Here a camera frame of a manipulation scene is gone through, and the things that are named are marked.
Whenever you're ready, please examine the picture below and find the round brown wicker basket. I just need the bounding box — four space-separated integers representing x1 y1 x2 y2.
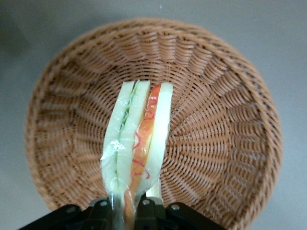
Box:
24 18 283 230

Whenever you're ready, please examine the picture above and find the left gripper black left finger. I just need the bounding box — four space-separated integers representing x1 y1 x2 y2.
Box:
16 198 116 230

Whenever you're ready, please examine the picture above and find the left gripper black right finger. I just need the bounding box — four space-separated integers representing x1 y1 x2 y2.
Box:
135 197 224 230

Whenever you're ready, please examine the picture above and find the triangle sandwich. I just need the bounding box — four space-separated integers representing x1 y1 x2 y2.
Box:
100 80 174 230

